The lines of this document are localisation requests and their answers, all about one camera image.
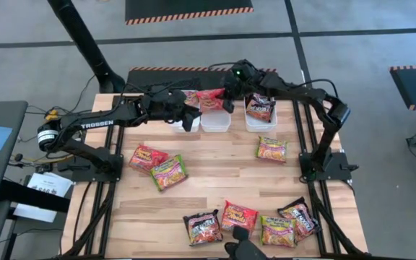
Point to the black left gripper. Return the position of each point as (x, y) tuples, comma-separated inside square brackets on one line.
[(168, 104)]

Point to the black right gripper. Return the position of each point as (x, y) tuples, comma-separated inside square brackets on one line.
[(246, 79)]

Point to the green Maruchan ramen packet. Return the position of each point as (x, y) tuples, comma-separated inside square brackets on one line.
[(277, 232), (272, 149), (190, 97), (168, 173)]

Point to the black Maruchan Fire Noodle packet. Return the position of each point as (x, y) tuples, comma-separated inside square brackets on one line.
[(260, 107), (202, 228), (302, 216)]

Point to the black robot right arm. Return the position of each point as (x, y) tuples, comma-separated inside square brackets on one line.
[(309, 95)]

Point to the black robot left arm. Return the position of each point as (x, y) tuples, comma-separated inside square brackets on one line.
[(96, 124)]

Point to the white plastic bin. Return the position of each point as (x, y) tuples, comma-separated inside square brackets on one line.
[(174, 127), (215, 121), (262, 126)]

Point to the white printed paper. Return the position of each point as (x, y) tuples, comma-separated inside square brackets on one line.
[(51, 184)]

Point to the black desk crossbar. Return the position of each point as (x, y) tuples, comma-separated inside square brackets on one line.
[(31, 196)]

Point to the grey desk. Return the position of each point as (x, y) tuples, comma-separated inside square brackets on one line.
[(9, 112)]

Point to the black aluminium table frame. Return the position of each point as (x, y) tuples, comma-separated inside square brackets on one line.
[(295, 126)]

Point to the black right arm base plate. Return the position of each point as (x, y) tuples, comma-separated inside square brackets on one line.
[(339, 167)]

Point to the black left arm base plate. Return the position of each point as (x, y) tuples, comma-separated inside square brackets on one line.
[(71, 170)]

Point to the black camera mast pole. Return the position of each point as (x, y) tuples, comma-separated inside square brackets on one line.
[(81, 36)]

